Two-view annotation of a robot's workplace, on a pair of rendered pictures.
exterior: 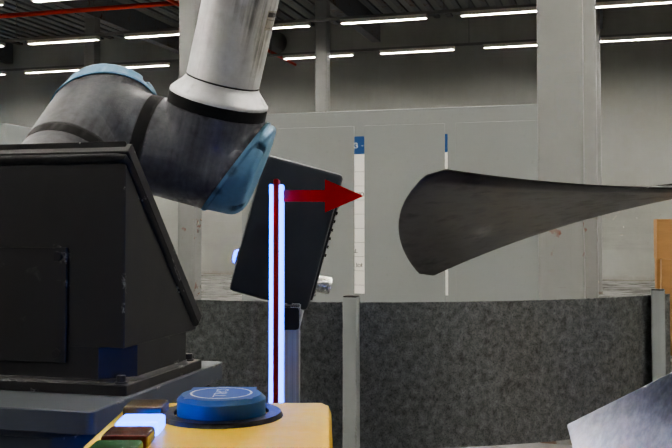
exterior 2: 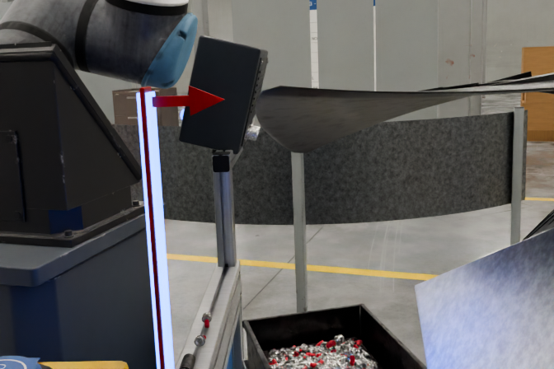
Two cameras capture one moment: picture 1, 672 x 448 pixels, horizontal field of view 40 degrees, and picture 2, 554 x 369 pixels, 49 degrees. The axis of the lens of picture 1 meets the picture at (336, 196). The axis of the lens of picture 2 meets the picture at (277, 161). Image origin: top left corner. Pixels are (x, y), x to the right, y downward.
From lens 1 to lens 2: 0.21 m
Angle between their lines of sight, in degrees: 12
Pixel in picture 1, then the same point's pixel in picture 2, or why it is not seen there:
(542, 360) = (434, 161)
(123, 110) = (68, 8)
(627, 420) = (464, 288)
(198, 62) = not seen: outside the picture
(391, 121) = not seen: outside the picture
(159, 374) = (105, 224)
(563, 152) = (456, 4)
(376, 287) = not seen: hidden behind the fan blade
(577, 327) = (459, 137)
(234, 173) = (161, 58)
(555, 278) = not seen: hidden behind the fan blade
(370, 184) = (321, 31)
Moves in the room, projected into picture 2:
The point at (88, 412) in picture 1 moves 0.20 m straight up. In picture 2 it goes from (31, 269) to (11, 79)
